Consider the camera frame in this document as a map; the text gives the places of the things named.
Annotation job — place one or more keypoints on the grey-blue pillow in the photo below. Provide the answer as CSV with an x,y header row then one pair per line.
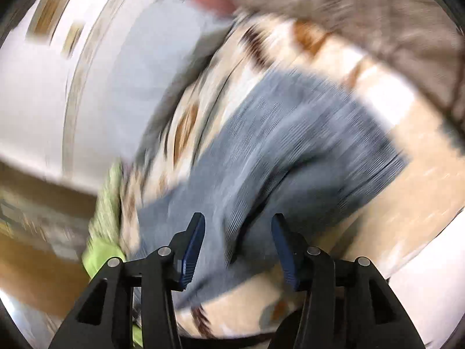
x,y
152,61

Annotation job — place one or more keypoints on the green cloth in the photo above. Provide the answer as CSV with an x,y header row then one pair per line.
x,y
101,254

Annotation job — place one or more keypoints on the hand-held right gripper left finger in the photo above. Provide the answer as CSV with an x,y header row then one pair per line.
x,y
191,251

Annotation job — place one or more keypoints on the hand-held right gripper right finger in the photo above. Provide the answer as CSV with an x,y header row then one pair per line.
x,y
285,254

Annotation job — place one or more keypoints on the tan framed wall picture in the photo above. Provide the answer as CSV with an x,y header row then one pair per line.
x,y
49,14
72,40

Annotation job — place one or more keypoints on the blue denim pants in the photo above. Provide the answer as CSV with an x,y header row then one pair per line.
x,y
272,145

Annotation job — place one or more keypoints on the beige leaf-print blanket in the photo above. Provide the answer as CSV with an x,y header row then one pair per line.
x,y
417,152

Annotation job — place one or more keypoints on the wooden cabinet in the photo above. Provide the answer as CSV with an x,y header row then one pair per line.
x,y
29,272

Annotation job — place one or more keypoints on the brown patterned pillow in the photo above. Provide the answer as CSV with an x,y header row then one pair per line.
x,y
363,7

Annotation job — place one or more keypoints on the pink cloth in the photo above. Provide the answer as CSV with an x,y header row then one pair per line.
x,y
214,0

